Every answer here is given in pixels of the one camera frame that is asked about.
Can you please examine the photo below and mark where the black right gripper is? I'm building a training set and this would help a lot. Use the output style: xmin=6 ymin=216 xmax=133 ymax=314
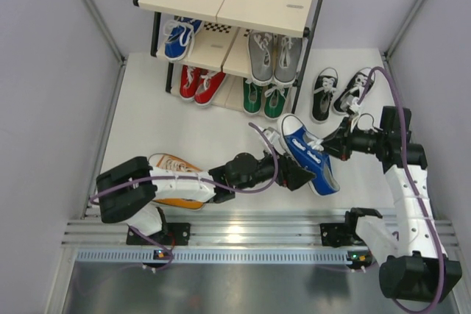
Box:
xmin=314 ymin=116 xmax=386 ymax=162

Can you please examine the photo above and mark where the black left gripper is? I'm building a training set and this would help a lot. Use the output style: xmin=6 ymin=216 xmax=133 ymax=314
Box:
xmin=235 ymin=143 xmax=315 ymax=191

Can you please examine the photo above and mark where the blue sneaker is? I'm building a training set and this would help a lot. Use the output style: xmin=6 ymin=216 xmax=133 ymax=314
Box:
xmin=163 ymin=17 xmax=205 ymax=62
xmin=277 ymin=113 xmax=340 ymax=197

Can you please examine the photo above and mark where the black sneaker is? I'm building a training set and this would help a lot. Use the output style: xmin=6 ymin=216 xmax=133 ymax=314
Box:
xmin=311 ymin=67 xmax=339 ymax=124
xmin=333 ymin=67 xmax=375 ymax=115

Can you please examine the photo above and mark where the green sneaker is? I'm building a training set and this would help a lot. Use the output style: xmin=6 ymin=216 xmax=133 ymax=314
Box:
xmin=263 ymin=84 xmax=289 ymax=120
xmin=243 ymin=79 xmax=263 ymax=115

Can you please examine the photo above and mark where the grey sneaker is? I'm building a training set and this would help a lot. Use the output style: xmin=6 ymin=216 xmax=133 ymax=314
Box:
xmin=247 ymin=31 xmax=274 ymax=86
xmin=274 ymin=35 xmax=302 ymax=87

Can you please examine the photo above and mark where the red sneaker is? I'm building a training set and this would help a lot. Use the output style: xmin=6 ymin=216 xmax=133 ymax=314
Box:
xmin=180 ymin=65 xmax=202 ymax=101
xmin=194 ymin=71 xmax=226 ymax=107

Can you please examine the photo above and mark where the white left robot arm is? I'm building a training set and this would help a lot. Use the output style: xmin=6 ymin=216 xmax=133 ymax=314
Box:
xmin=93 ymin=152 xmax=315 ymax=245

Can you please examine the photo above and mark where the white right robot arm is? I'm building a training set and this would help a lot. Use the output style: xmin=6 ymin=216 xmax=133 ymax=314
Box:
xmin=322 ymin=106 xmax=462 ymax=304

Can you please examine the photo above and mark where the beige three-tier shoe shelf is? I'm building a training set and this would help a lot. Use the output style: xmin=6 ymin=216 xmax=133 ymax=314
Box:
xmin=133 ymin=0 xmax=323 ymax=114

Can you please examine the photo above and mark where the orange sneaker lower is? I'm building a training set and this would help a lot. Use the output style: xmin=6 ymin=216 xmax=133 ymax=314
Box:
xmin=153 ymin=199 xmax=205 ymax=210

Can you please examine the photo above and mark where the orange sneaker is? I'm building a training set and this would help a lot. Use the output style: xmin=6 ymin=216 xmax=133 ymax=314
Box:
xmin=148 ymin=153 xmax=202 ymax=173
xmin=153 ymin=199 xmax=205 ymax=210

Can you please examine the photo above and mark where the orange sneaker upper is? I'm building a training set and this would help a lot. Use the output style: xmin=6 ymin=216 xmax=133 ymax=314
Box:
xmin=148 ymin=153 xmax=202 ymax=173

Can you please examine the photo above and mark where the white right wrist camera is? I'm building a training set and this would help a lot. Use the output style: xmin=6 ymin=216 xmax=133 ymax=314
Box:
xmin=345 ymin=97 xmax=362 ymax=116

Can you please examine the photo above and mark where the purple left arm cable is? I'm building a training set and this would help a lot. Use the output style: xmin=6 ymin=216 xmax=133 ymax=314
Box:
xmin=88 ymin=121 xmax=280 ymax=269

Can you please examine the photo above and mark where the aluminium mounting rail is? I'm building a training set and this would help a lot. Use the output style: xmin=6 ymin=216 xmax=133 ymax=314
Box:
xmin=60 ymin=207 xmax=460 ymax=267

